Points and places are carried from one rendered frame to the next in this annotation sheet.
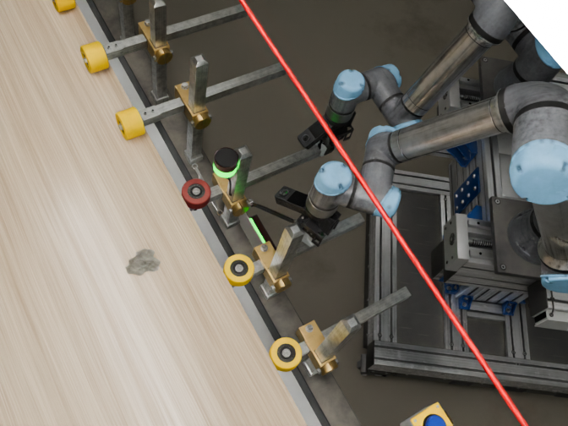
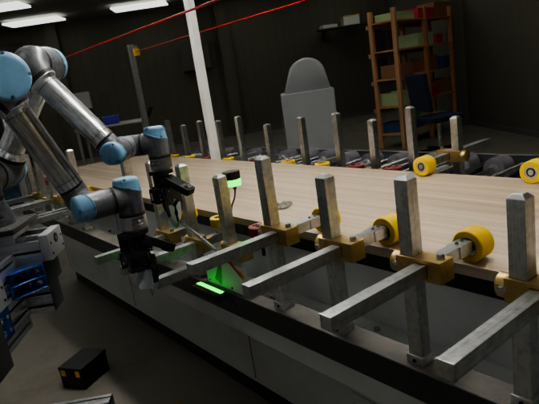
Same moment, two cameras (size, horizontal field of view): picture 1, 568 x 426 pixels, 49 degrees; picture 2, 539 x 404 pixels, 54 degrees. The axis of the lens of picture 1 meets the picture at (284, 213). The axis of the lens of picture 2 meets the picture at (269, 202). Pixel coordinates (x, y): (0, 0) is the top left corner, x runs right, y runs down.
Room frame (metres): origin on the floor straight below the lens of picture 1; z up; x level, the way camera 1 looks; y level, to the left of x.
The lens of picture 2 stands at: (2.45, 0.62, 1.40)
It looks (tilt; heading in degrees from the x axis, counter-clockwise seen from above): 14 degrees down; 191
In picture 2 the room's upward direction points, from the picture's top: 9 degrees counter-clockwise
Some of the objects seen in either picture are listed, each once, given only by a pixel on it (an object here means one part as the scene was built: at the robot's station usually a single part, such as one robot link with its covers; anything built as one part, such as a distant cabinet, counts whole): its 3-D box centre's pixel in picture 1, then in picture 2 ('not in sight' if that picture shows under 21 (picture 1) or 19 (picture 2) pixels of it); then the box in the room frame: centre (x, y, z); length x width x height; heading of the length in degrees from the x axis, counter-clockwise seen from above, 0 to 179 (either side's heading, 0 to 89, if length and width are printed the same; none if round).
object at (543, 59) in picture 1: (545, 51); not in sight; (1.40, -0.53, 1.20); 0.13 x 0.12 x 0.14; 45
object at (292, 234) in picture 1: (279, 266); (192, 226); (0.65, -0.04, 0.89); 0.03 x 0.03 x 0.48; 48
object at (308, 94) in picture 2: not in sight; (308, 110); (-5.68, -0.15, 0.78); 0.82 x 0.70 x 1.55; 102
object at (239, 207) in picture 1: (229, 193); (236, 250); (0.83, 0.17, 0.84); 0.13 x 0.06 x 0.05; 48
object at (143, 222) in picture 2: (339, 108); (134, 222); (1.09, -0.05, 1.04); 0.08 x 0.08 x 0.05
